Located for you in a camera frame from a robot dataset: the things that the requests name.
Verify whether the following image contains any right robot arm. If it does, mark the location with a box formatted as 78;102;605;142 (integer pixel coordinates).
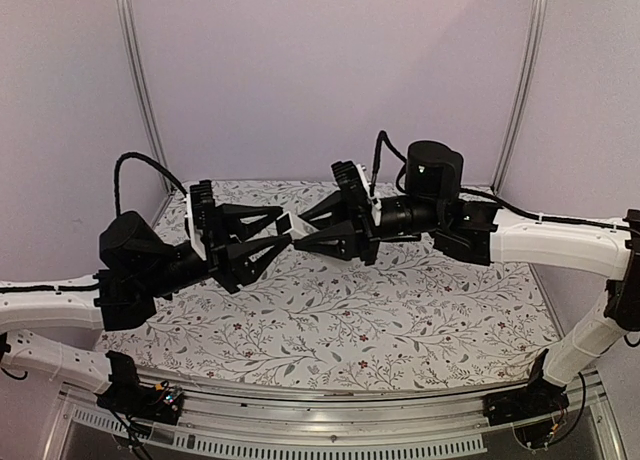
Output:
294;140;639;416

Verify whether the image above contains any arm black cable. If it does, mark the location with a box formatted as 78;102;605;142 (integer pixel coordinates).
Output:
368;129;409;191
113;152;190;216

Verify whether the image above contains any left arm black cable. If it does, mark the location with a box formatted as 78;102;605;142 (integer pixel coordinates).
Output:
113;152;190;216

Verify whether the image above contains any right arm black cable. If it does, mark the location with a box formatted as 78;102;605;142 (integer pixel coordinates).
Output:
368;129;409;191

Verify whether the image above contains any floral patterned table mat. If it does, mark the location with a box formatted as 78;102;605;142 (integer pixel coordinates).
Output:
94;179;564;394

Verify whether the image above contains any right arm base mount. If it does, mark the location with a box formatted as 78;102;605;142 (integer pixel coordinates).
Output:
482;349;569;449

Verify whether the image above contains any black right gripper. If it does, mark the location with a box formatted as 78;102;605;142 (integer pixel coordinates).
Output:
289;190;443;267

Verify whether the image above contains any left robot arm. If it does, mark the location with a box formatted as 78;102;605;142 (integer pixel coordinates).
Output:
1;206;292;414

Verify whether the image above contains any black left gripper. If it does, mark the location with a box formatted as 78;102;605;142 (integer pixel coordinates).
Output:
140;203;292;299

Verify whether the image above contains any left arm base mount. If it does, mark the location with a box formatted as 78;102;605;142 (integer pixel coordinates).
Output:
96;351;184;426

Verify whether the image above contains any left aluminium post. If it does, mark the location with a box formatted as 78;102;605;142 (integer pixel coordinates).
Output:
115;0;168;168

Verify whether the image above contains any white remote control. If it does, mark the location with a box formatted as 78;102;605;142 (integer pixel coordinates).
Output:
275;211;317;240

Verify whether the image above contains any aluminium post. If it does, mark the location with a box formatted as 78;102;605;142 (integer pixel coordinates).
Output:
115;0;168;168
491;0;548;193

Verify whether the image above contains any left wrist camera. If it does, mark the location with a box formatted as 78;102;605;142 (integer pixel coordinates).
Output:
185;180;215;261

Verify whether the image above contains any right aluminium post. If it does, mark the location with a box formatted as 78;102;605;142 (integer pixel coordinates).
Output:
491;0;548;193

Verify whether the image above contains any aluminium front rail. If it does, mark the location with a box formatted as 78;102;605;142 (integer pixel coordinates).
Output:
43;369;631;459

